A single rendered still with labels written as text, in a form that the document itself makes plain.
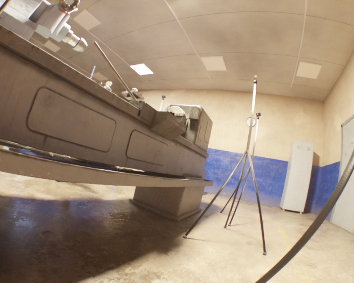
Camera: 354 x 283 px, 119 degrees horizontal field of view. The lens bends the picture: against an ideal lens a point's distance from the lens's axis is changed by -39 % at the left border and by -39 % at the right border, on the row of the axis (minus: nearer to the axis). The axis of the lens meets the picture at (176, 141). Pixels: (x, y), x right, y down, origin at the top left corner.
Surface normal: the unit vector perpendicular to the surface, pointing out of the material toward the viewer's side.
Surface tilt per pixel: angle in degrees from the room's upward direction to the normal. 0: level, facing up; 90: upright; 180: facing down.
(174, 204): 90
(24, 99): 90
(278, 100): 90
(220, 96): 90
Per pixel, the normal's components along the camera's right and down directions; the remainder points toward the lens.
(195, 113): -0.43, -0.23
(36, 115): 0.87, 0.14
